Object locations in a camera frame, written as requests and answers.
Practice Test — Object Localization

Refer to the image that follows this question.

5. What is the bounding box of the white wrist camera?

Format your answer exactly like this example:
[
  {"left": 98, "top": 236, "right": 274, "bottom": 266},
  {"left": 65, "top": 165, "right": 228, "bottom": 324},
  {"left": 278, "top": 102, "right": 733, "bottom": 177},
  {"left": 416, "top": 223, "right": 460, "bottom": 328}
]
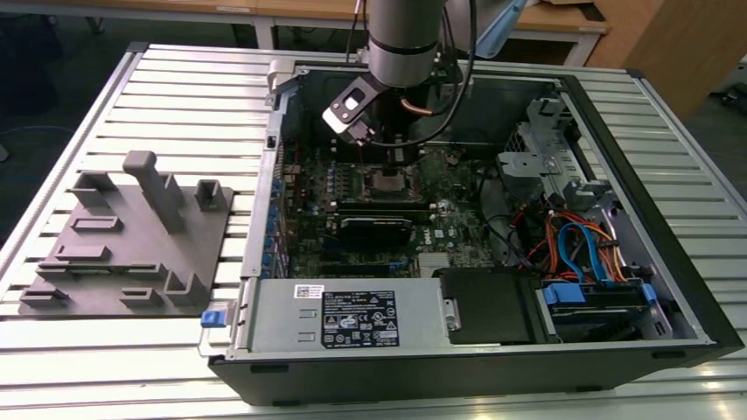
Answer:
[{"left": 321, "top": 73, "right": 380, "bottom": 145}]

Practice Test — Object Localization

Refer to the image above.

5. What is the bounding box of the black wire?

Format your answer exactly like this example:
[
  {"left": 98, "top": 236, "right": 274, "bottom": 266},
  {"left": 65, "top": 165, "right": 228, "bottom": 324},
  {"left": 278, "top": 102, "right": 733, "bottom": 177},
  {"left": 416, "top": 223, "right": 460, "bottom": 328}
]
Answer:
[{"left": 477, "top": 174, "right": 532, "bottom": 268}]

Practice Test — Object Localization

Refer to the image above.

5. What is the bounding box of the black graphics card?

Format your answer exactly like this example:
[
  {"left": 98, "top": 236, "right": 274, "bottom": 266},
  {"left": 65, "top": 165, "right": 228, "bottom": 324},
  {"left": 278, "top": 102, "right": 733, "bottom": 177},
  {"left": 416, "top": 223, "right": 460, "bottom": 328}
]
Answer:
[{"left": 337, "top": 216, "right": 416, "bottom": 253}]

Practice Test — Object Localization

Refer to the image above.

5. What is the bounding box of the metal drive cage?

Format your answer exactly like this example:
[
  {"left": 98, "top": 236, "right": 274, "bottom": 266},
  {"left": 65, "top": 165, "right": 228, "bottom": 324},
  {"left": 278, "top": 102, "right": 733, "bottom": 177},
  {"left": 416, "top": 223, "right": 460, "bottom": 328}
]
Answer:
[{"left": 495, "top": 98, "right": 620, "bottom": 211}]

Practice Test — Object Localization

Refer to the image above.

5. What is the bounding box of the wooden cabinet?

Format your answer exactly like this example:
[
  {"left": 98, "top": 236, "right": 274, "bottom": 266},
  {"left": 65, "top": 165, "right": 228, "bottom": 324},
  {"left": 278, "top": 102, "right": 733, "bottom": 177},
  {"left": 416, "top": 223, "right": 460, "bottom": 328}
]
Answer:
[{"left": 588, "top": 0, "right": 747, "bottom": 119}]

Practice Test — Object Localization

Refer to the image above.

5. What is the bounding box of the orange wire bundle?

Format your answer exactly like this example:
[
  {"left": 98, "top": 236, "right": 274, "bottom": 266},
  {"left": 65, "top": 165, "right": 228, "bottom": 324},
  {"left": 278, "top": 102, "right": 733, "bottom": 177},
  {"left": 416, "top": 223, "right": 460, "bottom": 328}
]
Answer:
[{"left": 545, "top": 209, "right": 640, "bottom": 285}]

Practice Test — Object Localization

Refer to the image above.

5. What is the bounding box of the grey case corner bracket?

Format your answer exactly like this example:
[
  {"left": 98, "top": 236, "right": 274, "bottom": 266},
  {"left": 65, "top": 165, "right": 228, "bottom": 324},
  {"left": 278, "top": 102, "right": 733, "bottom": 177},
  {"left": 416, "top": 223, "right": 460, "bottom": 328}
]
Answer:
[{"left": 265, "top": 59, "right": 298, "bottom": 109}]

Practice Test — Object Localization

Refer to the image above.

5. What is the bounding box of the metal socket cover frame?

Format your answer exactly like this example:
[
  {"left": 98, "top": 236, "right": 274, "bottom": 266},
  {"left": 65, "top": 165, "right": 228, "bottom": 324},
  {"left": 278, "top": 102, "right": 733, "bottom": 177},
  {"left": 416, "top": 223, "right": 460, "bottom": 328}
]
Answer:
[{"left": 416, "top": 150, "right": 455, "bottom": 187}]

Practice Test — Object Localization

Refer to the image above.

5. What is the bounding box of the green motherboard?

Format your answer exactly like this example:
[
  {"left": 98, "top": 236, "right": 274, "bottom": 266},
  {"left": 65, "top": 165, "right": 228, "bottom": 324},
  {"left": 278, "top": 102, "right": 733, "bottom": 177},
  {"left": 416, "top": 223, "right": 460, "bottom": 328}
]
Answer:
[{"left": 273, "top": 143, "right": 515, "bottom": 281}]

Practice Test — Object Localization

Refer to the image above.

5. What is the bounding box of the hard disk in blue carrier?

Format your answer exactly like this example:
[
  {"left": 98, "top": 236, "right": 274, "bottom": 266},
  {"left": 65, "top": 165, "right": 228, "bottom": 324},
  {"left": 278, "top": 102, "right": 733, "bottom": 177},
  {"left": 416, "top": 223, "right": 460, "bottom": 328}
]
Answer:
[{"left": 539, "top": 279, "right": 659, "bottom": 345}]

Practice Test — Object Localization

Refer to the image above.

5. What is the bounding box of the grey parts rack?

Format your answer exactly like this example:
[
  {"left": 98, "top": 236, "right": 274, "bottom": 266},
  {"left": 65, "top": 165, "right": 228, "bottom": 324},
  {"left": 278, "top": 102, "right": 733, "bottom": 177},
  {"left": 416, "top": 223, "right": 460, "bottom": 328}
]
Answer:
[{"left": 16, "top": 150, "right": 236, "bottom": 317}]

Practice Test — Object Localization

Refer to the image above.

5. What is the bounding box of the black drive bay box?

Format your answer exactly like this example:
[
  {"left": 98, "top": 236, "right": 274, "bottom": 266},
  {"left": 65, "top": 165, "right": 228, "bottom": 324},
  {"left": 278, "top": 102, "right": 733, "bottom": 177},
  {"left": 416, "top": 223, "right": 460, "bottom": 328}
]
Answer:
[{"left": 436, "top": 267, "right": 549, "bottom": 347}]

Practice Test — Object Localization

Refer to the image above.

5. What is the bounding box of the black RAM stick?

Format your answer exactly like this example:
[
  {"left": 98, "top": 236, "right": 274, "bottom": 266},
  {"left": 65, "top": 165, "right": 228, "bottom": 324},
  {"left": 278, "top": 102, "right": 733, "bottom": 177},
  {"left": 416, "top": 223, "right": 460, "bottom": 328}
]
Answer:
[
  {"left": 336, "top": 208, "right": 437, "bottom": 222},
  {"left": 336, "top": 199, "right": 433, "bottom": 212}
]

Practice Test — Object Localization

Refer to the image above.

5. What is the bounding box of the CPU socket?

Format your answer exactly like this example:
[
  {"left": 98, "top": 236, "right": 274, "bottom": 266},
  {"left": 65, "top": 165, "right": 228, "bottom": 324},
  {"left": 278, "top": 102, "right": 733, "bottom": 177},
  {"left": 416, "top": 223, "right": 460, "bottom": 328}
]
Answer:
[{"left": 360, "top": 164, "right": 425, "bottom": 205}]

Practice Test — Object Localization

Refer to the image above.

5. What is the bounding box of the wooden desk white frame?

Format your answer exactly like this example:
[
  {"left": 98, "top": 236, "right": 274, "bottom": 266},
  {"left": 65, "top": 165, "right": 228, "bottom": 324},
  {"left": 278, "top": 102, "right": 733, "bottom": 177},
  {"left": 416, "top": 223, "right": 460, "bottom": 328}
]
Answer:
[
  {"left": 256, "top": 0, "right": 612, "bottom": 67},
  {"left": 0, "top": 0, "right": 276, "bottom": 49}
]

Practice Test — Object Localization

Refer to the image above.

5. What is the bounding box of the black PC case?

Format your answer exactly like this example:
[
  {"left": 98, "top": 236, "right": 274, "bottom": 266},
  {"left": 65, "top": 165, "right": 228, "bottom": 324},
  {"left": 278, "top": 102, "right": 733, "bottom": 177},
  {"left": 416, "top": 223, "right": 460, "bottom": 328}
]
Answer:
[{"left": 206, "top": 59, "right": 745, "bottom": 408}]

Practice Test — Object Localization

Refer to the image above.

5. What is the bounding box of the silver power supply unit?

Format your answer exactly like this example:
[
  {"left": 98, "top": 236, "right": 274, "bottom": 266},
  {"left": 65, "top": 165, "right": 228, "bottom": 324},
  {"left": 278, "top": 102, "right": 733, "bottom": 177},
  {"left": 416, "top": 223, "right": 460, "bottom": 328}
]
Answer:
[{"left": 232, "top": 277, "right": 453, "bottom": 351}]

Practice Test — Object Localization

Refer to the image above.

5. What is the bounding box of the blue data wire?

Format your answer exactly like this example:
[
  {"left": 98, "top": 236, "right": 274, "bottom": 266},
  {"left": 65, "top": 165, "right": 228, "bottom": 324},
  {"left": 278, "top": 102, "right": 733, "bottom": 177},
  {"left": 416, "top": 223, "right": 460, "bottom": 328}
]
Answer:
[{"left": 555, "top": 221, "right": 612, "bottom": 288}]

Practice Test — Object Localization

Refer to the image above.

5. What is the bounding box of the CPU silver plate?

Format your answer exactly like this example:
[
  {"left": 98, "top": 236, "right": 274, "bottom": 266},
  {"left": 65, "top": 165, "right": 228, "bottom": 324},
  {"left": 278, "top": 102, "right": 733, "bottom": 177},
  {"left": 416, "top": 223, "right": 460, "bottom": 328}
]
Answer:
[{"left": 372, "top": 168, "right": 411, "bottom": 193}]

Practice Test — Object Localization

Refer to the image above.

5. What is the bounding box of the black expansion slot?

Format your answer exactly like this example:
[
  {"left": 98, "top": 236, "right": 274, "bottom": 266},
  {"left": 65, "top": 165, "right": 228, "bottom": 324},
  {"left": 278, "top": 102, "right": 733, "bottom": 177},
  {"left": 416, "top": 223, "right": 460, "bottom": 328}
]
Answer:
[{"left": 318, "top": 263, "right": 419, "bottom": 277}]

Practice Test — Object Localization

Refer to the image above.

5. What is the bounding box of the pale blue plastic panel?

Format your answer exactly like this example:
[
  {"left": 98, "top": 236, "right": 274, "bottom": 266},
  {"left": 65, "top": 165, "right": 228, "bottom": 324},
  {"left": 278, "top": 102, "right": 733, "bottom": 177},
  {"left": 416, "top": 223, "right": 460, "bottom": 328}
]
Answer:
[{"left": 475, "top": 0, "right": 529, "bottom": 60}]

